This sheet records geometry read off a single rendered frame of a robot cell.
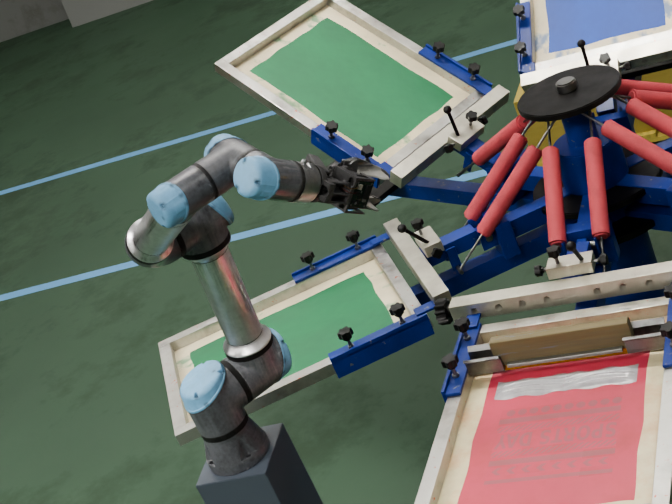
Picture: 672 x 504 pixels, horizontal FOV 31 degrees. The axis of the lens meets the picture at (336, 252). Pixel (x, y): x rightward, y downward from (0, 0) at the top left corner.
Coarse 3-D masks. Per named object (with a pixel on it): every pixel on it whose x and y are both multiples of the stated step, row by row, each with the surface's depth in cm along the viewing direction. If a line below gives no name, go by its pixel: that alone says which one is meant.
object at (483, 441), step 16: (528, 368) 315; (544, 368) 312; (560, 368) 310; (496, 384) 314; (496, 400) 308; (512, 400) 306; (528, 400) 304; (544, 400) 301; (560, 400) 299; (496, 416) 303; (480, 432) 300; (496, 432) 298; (480, 448) 295; (480, 464) 290; (480, 480) 285; (544, 480) 276; (464, 496) 282; (480, 496) 280; (496, 496) 278; (512, 496) 276; (528, 496) 274
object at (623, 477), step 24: (600, 360) 306; (624, 360) 303; (624, 384) 295; (624, 408) 287; (624, 432) 280; (624, 456) 273; (552, 480) 275; (576, 480) 272; (600, 480) 270; (624, 480) 267
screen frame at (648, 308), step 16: (624, 304) 317; (640, 304) 314; (656, 304) 311; (512, 320) 330; (528, 320) 327; (544, 320) 324; (560, 320) 322; (576, 320) 320; (592, 320) 319; (480, 336) 331; (496, 336) 330; (464, 384) 314; (448, 400) 310; (464, 400) 311; (448, 416) 304; (448, 432) 299; (432, 448) 296; (448, 448) 296; (432, 464) 291; (448, 464) 294; (656, 464) 262; (432, 480) 286; (656, 480) 258; (432, 496) 282; (656, 496) 254
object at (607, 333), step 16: (608, 320) 301; (624, 320) 298; (512, 336) 311; (528, 336) 308; (544, 336) 306; (560, 336) 305; (576, 336) 304; (592, 336) 302; (608, 336) 301; (624, 336) 300; (496, 352) 313; (512, 352) 312; (528, 352) 310; (544, 352) 309; (560, 352) 308
